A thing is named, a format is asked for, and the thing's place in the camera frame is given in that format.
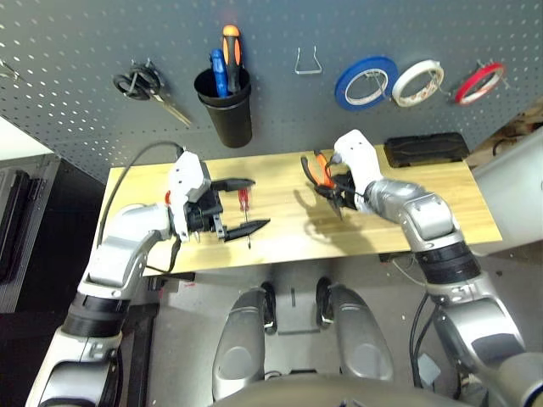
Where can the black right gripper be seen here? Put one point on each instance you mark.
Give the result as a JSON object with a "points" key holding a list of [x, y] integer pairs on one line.
{"points": [[345, 191]]}

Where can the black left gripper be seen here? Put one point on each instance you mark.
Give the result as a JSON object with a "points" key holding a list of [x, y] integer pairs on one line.
{"points": [[203, 212]]}

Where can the orange black needle-nose pliers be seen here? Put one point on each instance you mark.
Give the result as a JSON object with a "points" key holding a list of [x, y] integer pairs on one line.
{"points": [[322, 174]]}

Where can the red tape roll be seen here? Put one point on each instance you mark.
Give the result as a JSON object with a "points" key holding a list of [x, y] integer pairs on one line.
{"points": [[466, 86]]}

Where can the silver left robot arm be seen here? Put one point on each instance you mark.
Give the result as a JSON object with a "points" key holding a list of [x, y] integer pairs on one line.
{"points": [[123, 237]]}

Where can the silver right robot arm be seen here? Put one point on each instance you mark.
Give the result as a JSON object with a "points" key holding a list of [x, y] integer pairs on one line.
{"points": [[432, 220]]}

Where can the dark grey pegboard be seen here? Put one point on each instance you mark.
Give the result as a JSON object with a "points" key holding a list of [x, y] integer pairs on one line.
{"points": [[297, 25]]}

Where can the black plastic cup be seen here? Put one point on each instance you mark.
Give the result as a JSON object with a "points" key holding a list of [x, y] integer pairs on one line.
{"points": [[231, 123]]}

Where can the black tool case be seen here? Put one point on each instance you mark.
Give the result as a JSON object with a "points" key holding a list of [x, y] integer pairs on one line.
{"points": [[424, 148]]}

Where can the blue tape roll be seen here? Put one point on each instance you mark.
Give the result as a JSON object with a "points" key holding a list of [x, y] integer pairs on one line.
{"points": [[341, 89]]}

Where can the white tape roll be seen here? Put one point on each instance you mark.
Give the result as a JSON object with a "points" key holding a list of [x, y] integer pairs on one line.
{"points": [[403, 99]]}

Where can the silver left robot leg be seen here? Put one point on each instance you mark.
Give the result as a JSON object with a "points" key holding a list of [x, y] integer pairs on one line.
{"points": [[242, 339]]}

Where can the silver robot leg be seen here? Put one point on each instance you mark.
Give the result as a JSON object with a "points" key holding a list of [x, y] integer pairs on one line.
{"points": [[242, 339], [360, 335]]}

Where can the silver right robot leg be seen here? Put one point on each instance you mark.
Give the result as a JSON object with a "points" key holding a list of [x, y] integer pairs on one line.
{"points": [[360, 335]]}

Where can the orange black screwdriver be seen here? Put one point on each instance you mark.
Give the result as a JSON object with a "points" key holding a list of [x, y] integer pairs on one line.
{"points": [[231, 46]]}

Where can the metal peg hook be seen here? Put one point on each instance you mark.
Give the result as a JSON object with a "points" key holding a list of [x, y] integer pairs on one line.
{"points": [[480, 64], [8, 72]]}

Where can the grey foot pedal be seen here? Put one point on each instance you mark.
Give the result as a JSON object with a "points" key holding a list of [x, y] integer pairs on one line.
{"points": [[429, 369]]}

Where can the grey robot torso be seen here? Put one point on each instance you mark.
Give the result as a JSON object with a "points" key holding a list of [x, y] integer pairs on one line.
{"points": [[339, 394]]}

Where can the black ribbed equipment case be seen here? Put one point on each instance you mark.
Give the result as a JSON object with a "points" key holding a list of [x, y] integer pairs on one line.
{"points": [[17, 220]]}

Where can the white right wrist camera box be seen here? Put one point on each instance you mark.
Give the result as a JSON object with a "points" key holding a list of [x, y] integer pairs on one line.
{"points": [[356, 157]]}

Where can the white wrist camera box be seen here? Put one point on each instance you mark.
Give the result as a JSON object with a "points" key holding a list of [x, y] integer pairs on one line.
{"points": [[356, 157], [186, 178]]}

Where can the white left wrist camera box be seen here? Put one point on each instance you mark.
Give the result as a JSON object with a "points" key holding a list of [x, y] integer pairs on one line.
{"points": [[186, 178]]}

